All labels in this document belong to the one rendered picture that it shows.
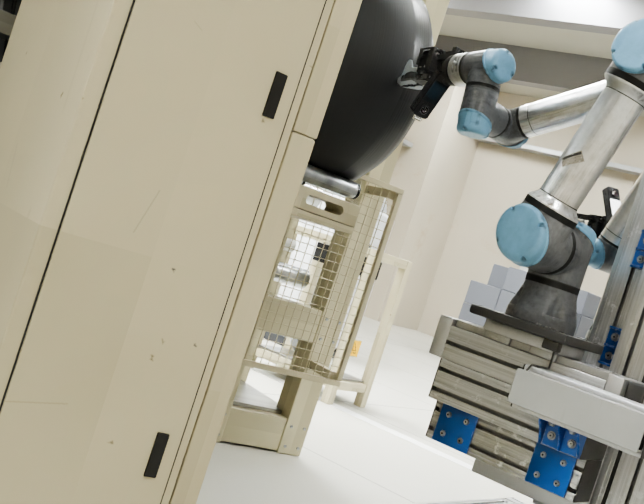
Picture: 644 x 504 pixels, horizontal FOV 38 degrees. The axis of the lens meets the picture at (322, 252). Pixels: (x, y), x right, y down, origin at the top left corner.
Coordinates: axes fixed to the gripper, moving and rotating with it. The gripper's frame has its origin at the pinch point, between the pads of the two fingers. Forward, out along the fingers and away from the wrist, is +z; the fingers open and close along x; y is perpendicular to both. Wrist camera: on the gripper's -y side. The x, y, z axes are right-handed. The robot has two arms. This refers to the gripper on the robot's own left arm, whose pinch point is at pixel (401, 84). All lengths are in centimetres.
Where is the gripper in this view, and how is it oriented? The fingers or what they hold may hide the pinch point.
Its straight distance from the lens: 237.3
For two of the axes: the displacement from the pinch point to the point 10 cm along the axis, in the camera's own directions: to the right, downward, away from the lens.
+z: -5.5, -0.8, 8.3
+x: -7.9, -2.6, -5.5
